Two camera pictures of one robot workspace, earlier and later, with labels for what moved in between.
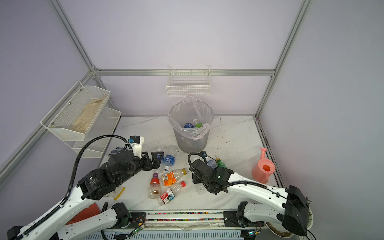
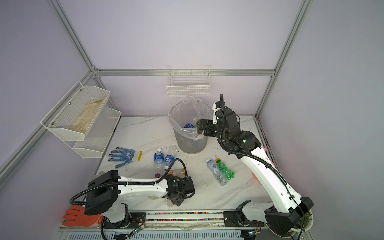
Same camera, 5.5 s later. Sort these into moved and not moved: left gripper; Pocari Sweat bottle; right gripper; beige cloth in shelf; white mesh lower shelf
Moved: right gripper; left gripper
Not moved: beige cloth in shelf; Pocari Sweat bottle; white mesh lower shelf
